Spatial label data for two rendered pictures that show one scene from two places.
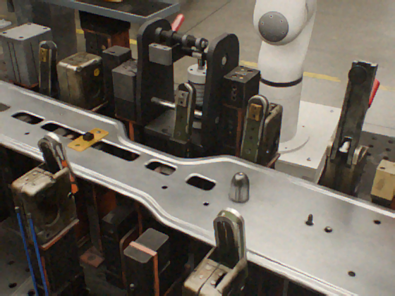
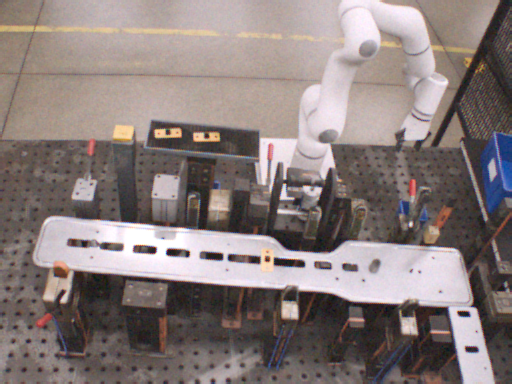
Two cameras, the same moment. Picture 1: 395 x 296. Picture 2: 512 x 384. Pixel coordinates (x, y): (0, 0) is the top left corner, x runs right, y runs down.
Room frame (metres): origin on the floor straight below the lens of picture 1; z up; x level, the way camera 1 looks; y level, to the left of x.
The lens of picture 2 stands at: (0.16, 0.88, 2.40)
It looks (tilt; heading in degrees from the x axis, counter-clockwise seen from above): 49 degrees down; 321
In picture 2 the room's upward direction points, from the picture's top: 11 degrees clockwise
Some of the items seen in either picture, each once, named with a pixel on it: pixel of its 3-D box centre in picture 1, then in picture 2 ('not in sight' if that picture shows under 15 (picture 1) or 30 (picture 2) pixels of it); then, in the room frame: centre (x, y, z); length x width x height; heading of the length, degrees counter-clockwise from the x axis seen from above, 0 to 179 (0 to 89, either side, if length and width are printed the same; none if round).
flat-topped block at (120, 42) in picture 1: (111, 85); (199, 187); (1.27, 0.24, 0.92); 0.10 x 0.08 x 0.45; 58
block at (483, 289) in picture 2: not in sight; (467, 301); (0.47, -0.40, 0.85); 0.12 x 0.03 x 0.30; 148
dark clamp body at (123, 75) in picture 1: (139, 139); (253, 229); (1.05, 0.14, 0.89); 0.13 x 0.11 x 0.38; 148
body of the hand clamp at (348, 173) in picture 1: (333, 224); (391, 250); (0.76, -0.26, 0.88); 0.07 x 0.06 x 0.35; 148
